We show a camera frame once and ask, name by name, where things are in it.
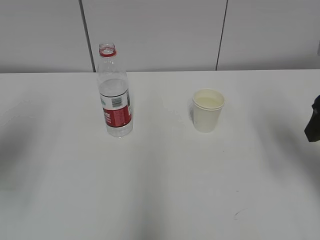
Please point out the white paper cup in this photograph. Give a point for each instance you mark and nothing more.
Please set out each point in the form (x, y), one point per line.
(207, 105)

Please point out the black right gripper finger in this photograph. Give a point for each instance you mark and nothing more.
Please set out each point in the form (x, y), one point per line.
(312, 130)

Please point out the Nongfu Spring water bottle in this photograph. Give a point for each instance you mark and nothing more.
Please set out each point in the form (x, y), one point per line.
(113, 86)

